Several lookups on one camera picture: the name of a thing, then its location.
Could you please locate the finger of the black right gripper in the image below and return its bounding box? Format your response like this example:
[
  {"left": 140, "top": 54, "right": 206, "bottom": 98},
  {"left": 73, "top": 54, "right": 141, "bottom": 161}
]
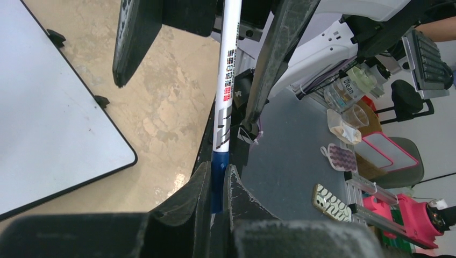
[
  {"left": 244, "top": 0, "right": 320, "bottom": 124},
  {"left": 112, "top": 0, "right": 217, "bottom": 88}
]

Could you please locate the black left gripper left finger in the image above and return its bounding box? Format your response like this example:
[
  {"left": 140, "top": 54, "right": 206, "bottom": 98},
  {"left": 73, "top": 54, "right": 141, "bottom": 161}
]
[{"left": 1, "top": 162, "right": 211, "bottom": 257}]

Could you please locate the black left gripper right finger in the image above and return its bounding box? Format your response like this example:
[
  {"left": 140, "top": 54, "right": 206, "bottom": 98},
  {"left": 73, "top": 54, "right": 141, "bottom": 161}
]
[{"left": 224, "top": 165, "right": 384, "bottom": 257}]

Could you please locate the white blue whiteboard marker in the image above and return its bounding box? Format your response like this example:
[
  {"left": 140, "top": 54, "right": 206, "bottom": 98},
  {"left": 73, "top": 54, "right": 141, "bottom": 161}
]
[{"left": 211, "top": 0, "right": 242, "bottom": 214}]

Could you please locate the black framed whiteboard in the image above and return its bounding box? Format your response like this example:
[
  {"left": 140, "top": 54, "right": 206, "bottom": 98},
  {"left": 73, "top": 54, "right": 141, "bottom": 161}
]
[{"left": 1, "top": 1, "right": 138, "bottom": 220}]

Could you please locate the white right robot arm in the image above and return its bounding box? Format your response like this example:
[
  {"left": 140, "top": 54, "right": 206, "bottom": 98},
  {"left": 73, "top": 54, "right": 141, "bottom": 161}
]
[{"left": 112, "top": 1, "right": 431, "bottom": 128}]

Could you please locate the patterned phone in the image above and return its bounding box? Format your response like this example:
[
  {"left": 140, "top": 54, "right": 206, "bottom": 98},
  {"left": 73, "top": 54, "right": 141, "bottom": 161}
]
[{"left": 312, "top": 184, "right": 352, "bottom": 223}]

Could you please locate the clear jar labelled clean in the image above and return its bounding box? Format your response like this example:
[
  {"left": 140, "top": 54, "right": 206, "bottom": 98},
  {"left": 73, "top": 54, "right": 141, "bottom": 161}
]
[{"left": 324, "top": 66, "right": 377, "bottom": 113}]

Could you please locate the clear plastic cup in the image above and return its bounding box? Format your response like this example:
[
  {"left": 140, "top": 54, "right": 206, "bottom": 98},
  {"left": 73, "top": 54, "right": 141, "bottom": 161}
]
[{"left": 341, "top": 105, "right": 369, "bottom": 129}]

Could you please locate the purple patterned cloth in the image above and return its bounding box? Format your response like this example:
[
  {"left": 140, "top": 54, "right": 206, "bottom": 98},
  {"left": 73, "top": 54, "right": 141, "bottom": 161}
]
[{"left": 320, "top": 144, "right": 357, "bottom": 172}]

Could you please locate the black keyboard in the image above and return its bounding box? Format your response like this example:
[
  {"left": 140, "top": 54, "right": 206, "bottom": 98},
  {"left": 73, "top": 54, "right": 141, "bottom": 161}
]
[{"left": 402, "top": 28, "right": 453, "bottom": 99}]

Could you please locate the pink framed tablet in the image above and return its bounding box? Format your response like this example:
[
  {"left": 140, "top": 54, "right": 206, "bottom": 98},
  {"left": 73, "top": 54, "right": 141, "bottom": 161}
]
[{"left": 354, "top": 132, "right": 419, "bottom": 173}]

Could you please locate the pink 3d printed part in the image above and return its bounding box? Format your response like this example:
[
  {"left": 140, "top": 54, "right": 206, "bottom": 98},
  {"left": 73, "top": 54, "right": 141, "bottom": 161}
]
[{"left": 358, "top": 194, "right": 443, "bottom": 249}]

